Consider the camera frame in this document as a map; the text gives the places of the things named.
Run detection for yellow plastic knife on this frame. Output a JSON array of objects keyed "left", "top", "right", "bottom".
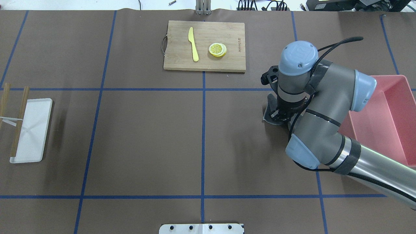
[{"left": 188, "top": 27, "right": 199, "bottom": 62}]

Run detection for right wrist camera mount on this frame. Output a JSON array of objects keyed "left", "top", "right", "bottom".
[{"left": 260, "top": 65, "right": 279, "bottom": 89}]

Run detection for dark grey cloth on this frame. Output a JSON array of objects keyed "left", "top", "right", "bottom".
[{"left": 263, "top": 93, "right": 290, "bottom": 126}]

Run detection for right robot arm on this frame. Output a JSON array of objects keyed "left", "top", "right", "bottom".
[{"left": 261, "top": 37, "right": 415, "bottom": 209}]

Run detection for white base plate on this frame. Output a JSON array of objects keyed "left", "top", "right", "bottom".
[{"left": 159, "top": 223, "right": 245, "bottom": 234}]

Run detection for wooden cutting board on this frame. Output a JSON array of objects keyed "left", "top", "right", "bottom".
[{"left": 163, "top": 20, "right": 246, "bottom": 73}]

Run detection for pink plastic bin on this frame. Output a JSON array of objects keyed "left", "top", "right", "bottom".
[{"left": 339, "top": 75, "right": 416, "bottom": 169}]

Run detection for yellow lemon slices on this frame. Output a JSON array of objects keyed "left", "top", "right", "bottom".
[{"left": 208, "top": 43, "right": 227, "bottom": 57}]

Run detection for aluminium frame post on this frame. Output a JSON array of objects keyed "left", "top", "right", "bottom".
[{"left": 195, "top": 0, "right": 212, "bottom": 15}]

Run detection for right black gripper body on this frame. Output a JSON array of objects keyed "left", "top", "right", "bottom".
[{"left": 276, "top": 97, "right": 306, "bottom": 121}]

